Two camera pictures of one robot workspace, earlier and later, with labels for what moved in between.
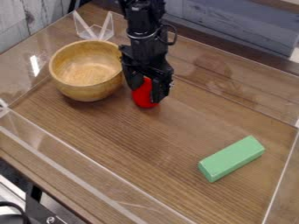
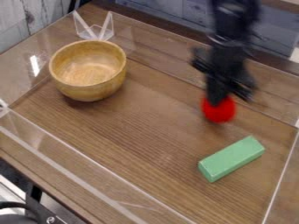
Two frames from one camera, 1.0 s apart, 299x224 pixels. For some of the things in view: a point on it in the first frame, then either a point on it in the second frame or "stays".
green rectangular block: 229,157 stays
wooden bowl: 85,70 stays
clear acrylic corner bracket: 94,32 stays
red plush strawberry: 141,95 -> 221,112
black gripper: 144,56 -> 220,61
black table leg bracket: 37,213 stays
